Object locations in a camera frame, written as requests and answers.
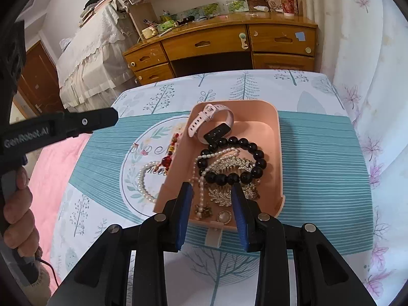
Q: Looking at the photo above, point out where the gold leaf hair comb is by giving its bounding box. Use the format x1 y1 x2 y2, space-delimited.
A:
207 156 260 206

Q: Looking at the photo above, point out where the black bead bracelet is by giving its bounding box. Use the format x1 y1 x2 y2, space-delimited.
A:
198 136 267 185

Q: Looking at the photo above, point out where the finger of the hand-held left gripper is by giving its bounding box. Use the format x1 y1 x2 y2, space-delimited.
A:
51 108 118 142

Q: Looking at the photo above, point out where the white floral curtain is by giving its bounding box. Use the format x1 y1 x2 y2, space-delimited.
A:
300 0 408 294

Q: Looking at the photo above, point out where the pink box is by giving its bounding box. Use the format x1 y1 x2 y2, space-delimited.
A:
153 100 285 249

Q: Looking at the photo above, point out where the white lace furniture cover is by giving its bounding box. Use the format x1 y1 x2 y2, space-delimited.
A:
56 0 141 109

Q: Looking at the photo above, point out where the white pearl necklace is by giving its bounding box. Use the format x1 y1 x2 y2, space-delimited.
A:
191 147 243 220

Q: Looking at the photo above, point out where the row of picture cards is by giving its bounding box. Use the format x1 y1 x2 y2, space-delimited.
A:
172 0 249 20

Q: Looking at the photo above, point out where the red floral paper cup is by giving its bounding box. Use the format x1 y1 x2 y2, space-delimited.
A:
278 0 297 17

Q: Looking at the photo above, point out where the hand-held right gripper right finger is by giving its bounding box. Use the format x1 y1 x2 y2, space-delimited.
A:
231 183 378 306

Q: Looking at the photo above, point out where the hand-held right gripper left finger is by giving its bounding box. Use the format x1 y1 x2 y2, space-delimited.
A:
48 182 195 306

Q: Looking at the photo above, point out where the pink strap smartwatch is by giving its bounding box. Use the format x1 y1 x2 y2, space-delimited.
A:
187 104 235 150

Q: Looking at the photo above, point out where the stack of books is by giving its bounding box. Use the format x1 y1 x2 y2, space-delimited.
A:
80 0 110 26

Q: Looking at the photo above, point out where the wooden desk with hutch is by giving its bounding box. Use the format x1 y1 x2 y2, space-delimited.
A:
110 0 319 86

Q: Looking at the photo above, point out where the brown wooden door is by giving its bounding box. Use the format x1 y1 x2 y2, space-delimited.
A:
16 40 64 115

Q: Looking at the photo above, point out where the person's left hand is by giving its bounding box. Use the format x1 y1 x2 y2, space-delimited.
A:
0 166 41 259

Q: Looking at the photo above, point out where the pink quilted blanket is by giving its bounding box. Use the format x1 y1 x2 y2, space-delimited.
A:
24 132 93 252

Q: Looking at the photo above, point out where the red string bead bracelet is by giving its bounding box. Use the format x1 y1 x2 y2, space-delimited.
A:
156 132 182 176

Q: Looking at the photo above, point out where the beige knit cloth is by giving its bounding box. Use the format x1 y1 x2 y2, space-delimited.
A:
19 269 52 305

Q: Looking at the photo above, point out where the white pearl bracelet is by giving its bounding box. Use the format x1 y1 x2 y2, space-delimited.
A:
138 161 168 203

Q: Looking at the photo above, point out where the black cable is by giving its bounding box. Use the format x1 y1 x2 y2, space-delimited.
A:
33 257 61 289

